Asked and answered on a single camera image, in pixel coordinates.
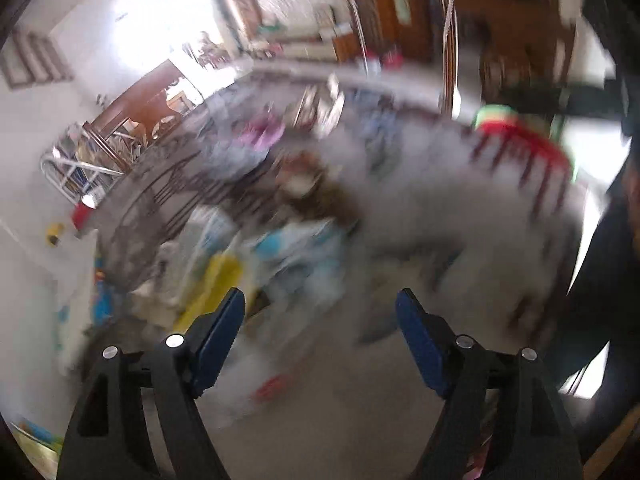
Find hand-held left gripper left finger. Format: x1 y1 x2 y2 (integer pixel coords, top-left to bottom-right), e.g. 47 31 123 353
56 287 246 480

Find red plastic chair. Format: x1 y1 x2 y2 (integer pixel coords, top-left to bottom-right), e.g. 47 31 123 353
470 104 575 213

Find brown wooden table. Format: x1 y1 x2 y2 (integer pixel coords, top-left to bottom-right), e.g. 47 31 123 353
82 59 193 161

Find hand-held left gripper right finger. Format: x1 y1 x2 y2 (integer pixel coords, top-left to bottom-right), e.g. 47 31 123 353
395 288 584 480

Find white metal rack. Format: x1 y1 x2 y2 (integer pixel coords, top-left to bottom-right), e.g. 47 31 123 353
41 124 128 202

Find brown wooden cabinet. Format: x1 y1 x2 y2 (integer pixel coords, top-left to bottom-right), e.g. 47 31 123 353
337 0 441 63

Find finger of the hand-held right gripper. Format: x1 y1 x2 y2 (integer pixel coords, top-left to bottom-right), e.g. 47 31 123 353
500 85 623 117

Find crumpled pink wrapper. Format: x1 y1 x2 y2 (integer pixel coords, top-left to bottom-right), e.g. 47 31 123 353
237 116 283 150

